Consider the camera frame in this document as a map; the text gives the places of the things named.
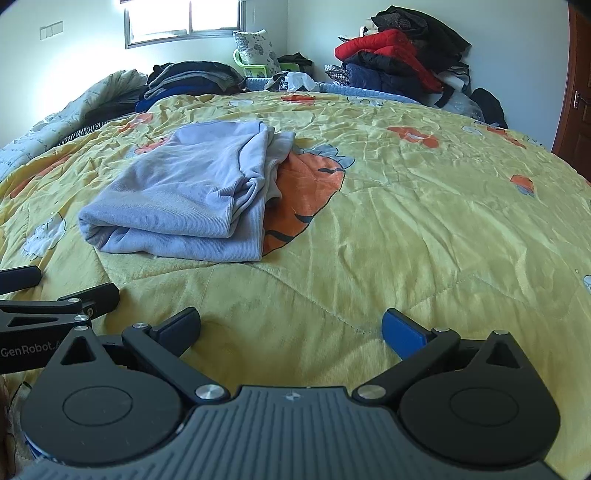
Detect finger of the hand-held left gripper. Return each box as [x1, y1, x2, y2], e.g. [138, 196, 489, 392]
[0, 283, 121, 330]
[0, 266, 42, 295]

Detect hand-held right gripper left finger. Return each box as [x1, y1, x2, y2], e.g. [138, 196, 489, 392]
[59, 306, 232, 408]

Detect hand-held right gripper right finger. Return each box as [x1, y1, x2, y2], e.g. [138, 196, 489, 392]
[352, 309, 532, 408]

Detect lavender knit sweater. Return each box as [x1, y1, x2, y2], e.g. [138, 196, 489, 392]
[78, 120, 296, 264]

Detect pile of dark folded clothes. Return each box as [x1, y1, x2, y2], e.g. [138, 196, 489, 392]
[135, 61, 245, 112]

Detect dark clothes on chair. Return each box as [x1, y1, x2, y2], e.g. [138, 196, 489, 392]
[277, 53, 315, 77]

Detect black clothes heap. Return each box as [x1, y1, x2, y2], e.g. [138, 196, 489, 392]
[372, 6, 472, 75]

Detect yellow cartoon printed quilt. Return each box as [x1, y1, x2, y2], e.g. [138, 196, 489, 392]
[0, 90, 591, 480]

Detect black white striped cloth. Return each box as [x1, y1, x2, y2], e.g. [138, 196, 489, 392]
[60, 122, 107, 144]

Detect pale patterned quilt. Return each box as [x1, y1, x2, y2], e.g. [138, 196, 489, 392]
[0, 69, 148, 181]

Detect black bag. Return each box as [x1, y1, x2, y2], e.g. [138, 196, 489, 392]
[471, 88, 509, 129]

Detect clear plastic bag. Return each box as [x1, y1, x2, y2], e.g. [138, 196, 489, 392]
[434, 69, 481, 118]

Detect blue knitted blanket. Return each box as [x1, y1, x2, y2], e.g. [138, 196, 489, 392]
[245, 78, 416, 102]

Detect navy puffer jacket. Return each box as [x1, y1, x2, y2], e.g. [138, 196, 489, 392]
[344, 51, 435, 100]

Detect houndstooth cloth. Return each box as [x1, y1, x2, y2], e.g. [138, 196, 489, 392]
[324, 64, 352, 85]

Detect green plastic chair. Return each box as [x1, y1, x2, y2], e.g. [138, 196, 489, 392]
[233, 48, 296, 78]

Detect white plastic bag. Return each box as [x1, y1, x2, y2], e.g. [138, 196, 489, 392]
[268, 70, 317, 92]

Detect window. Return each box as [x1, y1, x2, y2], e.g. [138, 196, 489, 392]
[121, 0, 247, 49]

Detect red puffer jacket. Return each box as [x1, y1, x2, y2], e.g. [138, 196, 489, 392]
[335, 28, 444, 93]

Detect white floral pillow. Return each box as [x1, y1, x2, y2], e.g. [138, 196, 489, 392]
[232, 28, 280, 68]

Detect brown wooden door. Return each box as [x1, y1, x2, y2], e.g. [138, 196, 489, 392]
[551, 4, 591, 181]

